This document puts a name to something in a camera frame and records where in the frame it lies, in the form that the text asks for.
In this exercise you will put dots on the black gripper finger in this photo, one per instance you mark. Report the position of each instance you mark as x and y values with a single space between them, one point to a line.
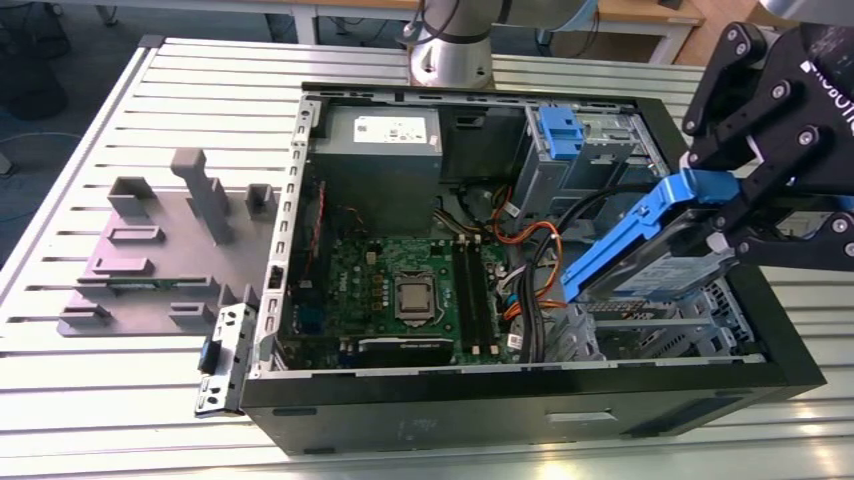
727 100
801 240

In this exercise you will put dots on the hard disk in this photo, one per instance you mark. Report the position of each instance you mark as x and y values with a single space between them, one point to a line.
601 250

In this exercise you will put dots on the silver disk bay cage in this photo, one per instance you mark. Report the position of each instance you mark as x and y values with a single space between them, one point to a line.
647 325

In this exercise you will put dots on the wooden cabinet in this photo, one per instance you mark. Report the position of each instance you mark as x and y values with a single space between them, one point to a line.
701 47

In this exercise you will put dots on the grey metal drive cage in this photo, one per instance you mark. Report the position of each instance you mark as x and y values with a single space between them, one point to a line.
601 170

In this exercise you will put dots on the blue drive cage latch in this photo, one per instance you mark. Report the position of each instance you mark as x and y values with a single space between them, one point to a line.
561 135

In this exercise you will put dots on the black RAM slot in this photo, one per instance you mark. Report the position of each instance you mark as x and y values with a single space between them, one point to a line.
466 290
483 290

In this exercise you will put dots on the grey power supply box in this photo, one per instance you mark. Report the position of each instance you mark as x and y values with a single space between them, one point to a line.
374 185

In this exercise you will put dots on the silver CPU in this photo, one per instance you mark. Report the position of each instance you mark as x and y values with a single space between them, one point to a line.
415 296

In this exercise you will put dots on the black open PC case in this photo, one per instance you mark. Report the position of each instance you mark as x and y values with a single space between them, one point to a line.
467 415

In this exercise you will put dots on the green motherboard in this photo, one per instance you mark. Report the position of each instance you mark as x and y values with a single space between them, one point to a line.
360 260

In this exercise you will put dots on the black graphics card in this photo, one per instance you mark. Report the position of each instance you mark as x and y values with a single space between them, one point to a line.
400 350

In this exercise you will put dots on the black case fan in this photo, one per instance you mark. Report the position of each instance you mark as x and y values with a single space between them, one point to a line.
307 215

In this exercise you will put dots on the blue expansion slot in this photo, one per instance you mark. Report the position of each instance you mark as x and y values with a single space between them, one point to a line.
310 320

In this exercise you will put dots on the grey parts rack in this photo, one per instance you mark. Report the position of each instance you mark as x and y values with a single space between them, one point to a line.
174 250

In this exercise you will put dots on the green RAM stick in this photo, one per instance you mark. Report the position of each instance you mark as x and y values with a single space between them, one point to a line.
143 285

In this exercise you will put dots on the wooden desk white frame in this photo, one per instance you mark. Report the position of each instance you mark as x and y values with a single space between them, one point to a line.
667 21

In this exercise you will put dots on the hinged silver slot bracket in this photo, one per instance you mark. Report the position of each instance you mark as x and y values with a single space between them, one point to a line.
230 350

